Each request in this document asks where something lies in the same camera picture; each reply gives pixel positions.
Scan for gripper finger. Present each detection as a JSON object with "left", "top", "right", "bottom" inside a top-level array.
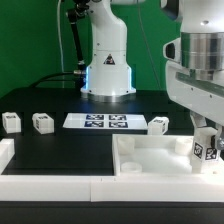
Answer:
[
  {"left": 190, "top": 111, "right": 207, "bottom": 136},
  {"left": 215, "top": 124, "right": 224, "bottom": 150}
]

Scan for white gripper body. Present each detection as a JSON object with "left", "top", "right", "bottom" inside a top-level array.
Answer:
[{"left": 162, "top": 37, "right": 224, "bottom": 127}]

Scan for white square table top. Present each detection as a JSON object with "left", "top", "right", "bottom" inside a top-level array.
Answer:
[{"left": 112, "top": 134, "right": 224, "bottom": 176}]

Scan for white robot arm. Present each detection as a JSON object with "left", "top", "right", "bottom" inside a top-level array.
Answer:
[{"left": 81, "top": 0, "right": 224, "bottom": 150}]

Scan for white U-shaped obstacle fence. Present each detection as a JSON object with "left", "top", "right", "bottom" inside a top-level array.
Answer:
[{"left": 0, "top": 139, "right": 224, "bottom": 202}]

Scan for white marker tag plate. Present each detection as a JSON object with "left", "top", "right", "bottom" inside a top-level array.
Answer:
[{"left": 63, "top": 113, "right": 147, "bottom": 130}]

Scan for white cable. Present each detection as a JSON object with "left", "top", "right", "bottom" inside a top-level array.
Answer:
[{"left": 56, "top": 0, "right": 66, "bottom": 89}]

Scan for black cables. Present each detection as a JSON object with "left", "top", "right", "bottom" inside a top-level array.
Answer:
[{"left": 29, "top": 70, "right": 84, "bottom": 89}]

